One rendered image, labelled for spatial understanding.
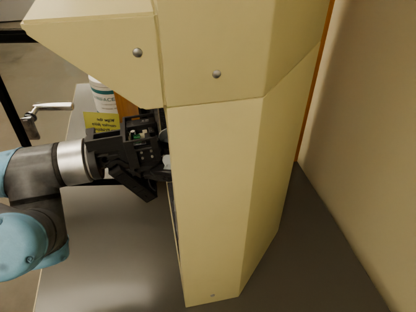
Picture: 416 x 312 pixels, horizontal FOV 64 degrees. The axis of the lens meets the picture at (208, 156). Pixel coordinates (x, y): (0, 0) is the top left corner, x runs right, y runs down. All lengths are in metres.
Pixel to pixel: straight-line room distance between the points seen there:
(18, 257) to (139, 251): 0.41
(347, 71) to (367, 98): 0.09
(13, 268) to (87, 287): 0.37
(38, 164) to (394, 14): 0.66
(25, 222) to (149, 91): 0.21
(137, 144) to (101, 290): 0.36
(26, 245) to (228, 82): 0.29
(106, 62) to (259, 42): 0.15
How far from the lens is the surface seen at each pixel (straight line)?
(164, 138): 0.60
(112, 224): 0.87
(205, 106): 0.37
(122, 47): 0.33
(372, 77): 0.76
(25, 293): 2.02
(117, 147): 0.55
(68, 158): 0.56
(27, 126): 0.80
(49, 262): 0.58
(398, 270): 0.80
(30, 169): 0.58
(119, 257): 0.81
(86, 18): 0.33
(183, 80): 0.35
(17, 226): 0.43
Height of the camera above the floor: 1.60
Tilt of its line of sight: 41 degrees down
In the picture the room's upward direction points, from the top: straight up
